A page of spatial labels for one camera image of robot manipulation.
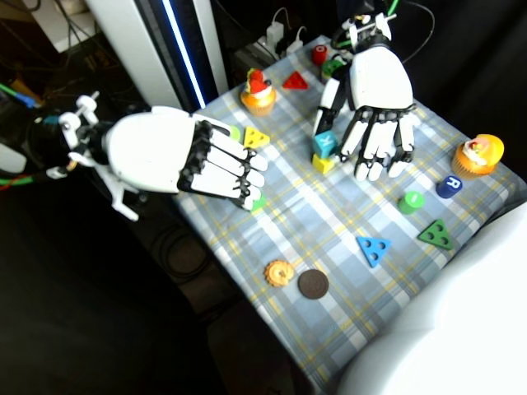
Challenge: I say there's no blue three-hole triangle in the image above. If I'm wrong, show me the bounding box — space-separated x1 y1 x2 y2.
356 235 393 269

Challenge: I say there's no yellow three-hole triangle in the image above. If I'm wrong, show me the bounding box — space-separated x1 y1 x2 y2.
242 126 272 150

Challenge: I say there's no blurred white robot shell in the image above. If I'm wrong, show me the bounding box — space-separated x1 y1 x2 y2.
335 201 527 395

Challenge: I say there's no white column blue stripe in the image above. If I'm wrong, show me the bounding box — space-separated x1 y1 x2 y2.
84 0 230 113

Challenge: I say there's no red wooden cylinder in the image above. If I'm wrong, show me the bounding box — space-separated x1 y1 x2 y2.
311 44 331 67

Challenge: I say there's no blue yellow plaid tablecloth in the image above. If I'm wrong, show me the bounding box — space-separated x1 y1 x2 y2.
175 35 518 395

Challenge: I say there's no white power charger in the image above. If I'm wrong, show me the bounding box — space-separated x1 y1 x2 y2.
266 7 288 49

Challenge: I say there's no thin black cable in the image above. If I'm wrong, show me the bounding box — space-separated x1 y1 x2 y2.
394 0 436 63

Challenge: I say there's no white power plug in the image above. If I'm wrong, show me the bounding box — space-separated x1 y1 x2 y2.
287 25 308 53

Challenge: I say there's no tan butter cookie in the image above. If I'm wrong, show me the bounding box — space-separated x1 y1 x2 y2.
263 259 296 288

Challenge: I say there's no cupcake with yellow topping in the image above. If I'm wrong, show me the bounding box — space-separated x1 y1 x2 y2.
451 133 506 180

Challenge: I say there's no strawberry topped cupcake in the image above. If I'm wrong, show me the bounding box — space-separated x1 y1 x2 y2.
240 67 277 118

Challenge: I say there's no teal letter cube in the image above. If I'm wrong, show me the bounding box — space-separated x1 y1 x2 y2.
312 130 341 160

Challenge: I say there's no red three-hole triangle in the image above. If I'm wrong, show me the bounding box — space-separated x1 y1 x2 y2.
282 70 310 91

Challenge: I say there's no blue letter cylinder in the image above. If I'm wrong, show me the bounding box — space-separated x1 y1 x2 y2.
436 175 464 200

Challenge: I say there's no coiled black floor cable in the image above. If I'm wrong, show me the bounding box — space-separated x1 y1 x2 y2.
150 225 212 286

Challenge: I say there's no yellow wooden cube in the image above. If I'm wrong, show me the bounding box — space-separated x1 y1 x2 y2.
311 152 341 176

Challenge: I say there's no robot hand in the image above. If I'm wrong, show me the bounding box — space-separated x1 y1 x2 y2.
312 44 417 183
105 105 269 211

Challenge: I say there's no brown chocolate cookie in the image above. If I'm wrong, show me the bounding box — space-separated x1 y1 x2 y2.
297 268 330 300

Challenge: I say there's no green three-hole triangle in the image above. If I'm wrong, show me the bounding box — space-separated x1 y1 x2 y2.
417 219 455 252

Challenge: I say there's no green wooden cylinder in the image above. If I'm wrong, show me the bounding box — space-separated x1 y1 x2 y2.
397 190 427 216

